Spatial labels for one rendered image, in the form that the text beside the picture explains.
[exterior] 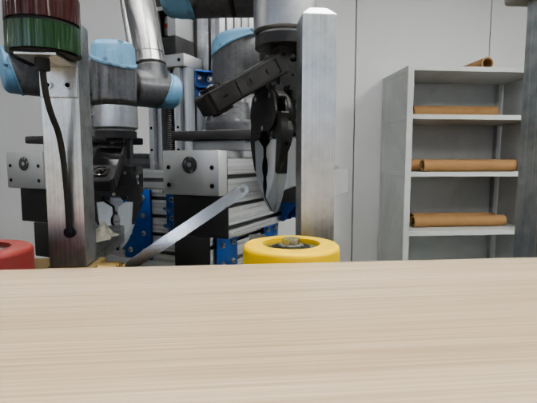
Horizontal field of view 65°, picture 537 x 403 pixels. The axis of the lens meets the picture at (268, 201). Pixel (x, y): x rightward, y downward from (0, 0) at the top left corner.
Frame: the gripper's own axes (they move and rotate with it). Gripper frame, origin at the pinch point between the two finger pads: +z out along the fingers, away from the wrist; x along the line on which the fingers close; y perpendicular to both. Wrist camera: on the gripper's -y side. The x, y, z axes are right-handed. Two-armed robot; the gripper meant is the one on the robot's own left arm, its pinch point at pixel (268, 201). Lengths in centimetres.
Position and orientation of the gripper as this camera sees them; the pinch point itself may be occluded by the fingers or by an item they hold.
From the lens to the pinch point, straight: 53.1
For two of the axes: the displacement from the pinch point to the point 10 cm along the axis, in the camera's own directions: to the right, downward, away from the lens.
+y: 9.0, -0.4, 4.3
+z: 0.0, 10.0, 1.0
